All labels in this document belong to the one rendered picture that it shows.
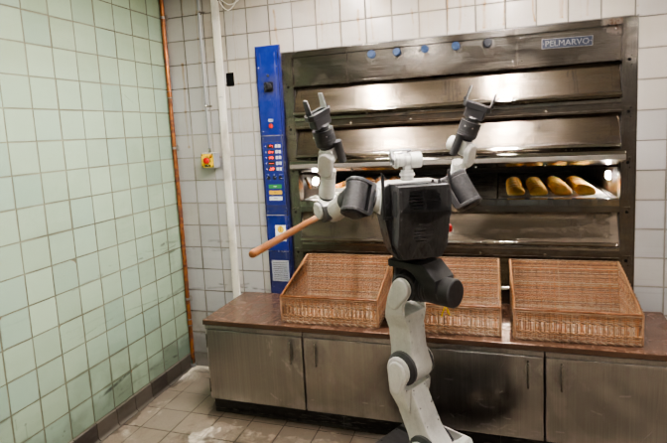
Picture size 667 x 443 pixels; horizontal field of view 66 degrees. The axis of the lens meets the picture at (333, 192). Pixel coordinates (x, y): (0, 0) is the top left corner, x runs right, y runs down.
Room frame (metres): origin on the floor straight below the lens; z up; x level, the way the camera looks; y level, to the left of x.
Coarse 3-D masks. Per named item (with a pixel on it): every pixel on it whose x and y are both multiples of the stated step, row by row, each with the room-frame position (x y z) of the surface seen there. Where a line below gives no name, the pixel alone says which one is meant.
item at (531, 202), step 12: (300, 204) 3.19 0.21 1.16; (312, 204) 3.17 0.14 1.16; (480, 204) 2.84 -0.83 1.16; (492, 204) 2.82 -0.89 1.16; (504, 204) 2.80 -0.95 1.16; (516, 204) 2.78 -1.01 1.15; (528, 204) 2.77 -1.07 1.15; (540, 204) 2.75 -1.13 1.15; (552, 204) 2.73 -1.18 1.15; (564, 204) 2.71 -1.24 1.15; (576, 204) 2.69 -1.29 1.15; (588, 204) 2.67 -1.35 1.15; (600, 204) 2.65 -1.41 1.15; (612, 204) 2.63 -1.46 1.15
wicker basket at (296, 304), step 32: (320, 256) 3.11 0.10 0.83; (352, 256) 3.05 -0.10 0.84; (384, 256) 2.99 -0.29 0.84; (288, 288) 2.80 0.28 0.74; (320, 288) 3.06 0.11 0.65; (352, 288) 3.00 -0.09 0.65; (384, 288) 2.72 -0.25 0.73; (288, 320) 2.68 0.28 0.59; (320, 320) 2.63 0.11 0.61; (352, 320) 2.65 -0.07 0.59
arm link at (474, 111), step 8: (464, 104) 2.18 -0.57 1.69; (472, 104) 2.16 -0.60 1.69; (480, 104) 2.18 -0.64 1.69; (464, 112) 2.18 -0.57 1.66; (472, 112) 2.17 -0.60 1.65; (480, 112) 2.15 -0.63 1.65; (488, 112) 2.15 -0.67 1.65; (464, 120) 2.18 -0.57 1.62; (472, 120) 2.17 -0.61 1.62; (480, 120) 2.16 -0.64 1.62; (464, 128) 2.17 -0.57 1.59; (472, 128) 2.16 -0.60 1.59
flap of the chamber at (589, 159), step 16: (432, 160) 2.79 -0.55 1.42; (448, 160) 2.76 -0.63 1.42; (480, 160) 2.70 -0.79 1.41; (496, 160) 2.68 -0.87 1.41; (512, 160) 2.65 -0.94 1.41; (528, 160) 2.63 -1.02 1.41; (544, 160) 2.60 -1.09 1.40; (560, 160) 2.58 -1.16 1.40; (576, 160) 2.56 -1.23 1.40; (592, 160) 2.54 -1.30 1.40; (608, 160) 2.53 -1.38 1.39
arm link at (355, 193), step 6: (348, 186) 1.98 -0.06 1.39; (354, 186) 1.97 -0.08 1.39; (360, 186) 1.97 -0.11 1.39; (366, 186) 1.99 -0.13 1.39; (342, 192) 2.02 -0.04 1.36; (348, 192) 1.96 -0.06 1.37; (354, 192) 1.96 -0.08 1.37; (360, 192) 1.96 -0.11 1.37; (366, 192) 1.99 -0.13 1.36; (342, 198) 2.01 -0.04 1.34; (348, 198) 1.95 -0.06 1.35; (354, 198) 1.94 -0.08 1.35; (360, 198) 1.95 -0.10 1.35; (342, 204) 1.96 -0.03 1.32; (348, 204) 1.93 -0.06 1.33; (354, 204) 1.93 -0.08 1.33; (360, 204) 1.94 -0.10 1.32
